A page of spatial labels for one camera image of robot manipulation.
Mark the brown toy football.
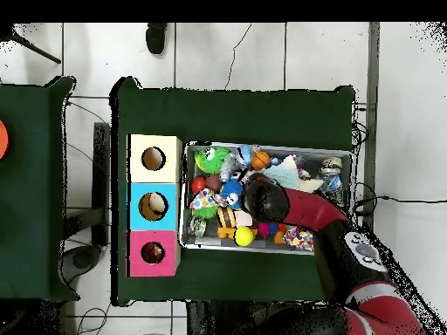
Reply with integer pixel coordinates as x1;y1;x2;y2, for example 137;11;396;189
204;174;223;193

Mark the light blue waffle cloth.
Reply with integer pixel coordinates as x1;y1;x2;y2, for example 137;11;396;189
261;154;305;189

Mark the orange plush toy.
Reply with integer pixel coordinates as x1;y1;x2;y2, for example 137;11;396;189
150;243;165;263

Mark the colourful dot print cloth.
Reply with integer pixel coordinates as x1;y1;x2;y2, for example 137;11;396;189
189;188;228;210
283;226;315;251

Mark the wooden box with three holes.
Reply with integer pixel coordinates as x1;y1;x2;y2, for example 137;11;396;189
126;133;183;278

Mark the large blue fuzzy eyed ball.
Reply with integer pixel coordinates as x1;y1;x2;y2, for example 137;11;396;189
219;179;244;210

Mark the red ball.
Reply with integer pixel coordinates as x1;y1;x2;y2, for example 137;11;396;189
190;176;207;195

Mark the green spiky puffer ball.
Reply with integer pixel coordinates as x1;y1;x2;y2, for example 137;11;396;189
193;146;231;174

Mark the toy hamburger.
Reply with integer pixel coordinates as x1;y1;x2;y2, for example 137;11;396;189
216;207;237;229

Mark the orange toy basketball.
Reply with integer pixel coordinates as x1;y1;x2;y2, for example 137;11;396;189
250;150;272;171

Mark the yellow tennis ball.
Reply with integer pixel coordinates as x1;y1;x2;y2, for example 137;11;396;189
233;226;255;247

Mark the dark green table cloth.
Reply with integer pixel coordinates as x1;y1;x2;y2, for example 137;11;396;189
0;76;79;302
110;77;356;307

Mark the black panel stand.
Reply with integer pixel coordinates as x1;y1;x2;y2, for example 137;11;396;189
92;121;111;247

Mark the grey round base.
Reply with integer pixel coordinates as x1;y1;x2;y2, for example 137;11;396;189
62;243;102;284

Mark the person's foot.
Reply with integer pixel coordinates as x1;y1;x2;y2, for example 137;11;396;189
145;22;168;56

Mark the orange disc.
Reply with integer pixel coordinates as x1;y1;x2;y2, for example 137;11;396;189
0;120;10;161

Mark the black tripod leg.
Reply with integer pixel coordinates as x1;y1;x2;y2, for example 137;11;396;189
0;24;62;65

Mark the metal wire mesh bin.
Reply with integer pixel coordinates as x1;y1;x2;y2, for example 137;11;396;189
179;140;354;256

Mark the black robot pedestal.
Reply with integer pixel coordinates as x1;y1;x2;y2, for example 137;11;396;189
188;300;266;335

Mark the black power cable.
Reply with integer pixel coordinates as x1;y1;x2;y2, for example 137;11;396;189
354;195;447;215

